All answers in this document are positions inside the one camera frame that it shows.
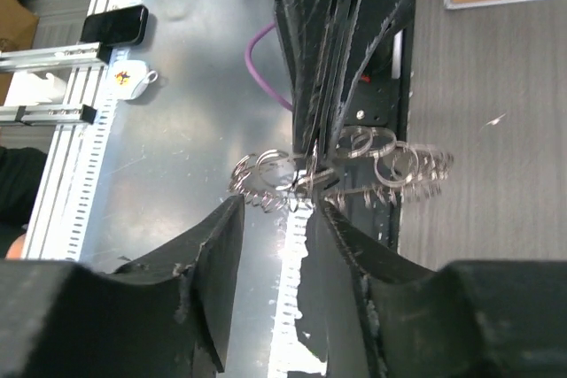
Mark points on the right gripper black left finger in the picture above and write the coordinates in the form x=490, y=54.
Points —
x=165, y=314

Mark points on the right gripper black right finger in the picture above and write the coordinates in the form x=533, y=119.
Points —
x=368, y=312

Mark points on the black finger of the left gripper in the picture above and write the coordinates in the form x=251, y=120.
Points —
x=366, y=26
x=302, y=29

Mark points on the black phone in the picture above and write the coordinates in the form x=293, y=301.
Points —
x=117, y=28

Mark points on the white teacup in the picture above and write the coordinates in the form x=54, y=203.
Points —
x=130, y=78

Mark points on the person in black clothes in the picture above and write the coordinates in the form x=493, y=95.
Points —
x=21, y=174

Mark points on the slotted grey cable duct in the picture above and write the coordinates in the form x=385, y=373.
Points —
x=59, y=221

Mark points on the aluminium frame rail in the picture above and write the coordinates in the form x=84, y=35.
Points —
x=35, y=97

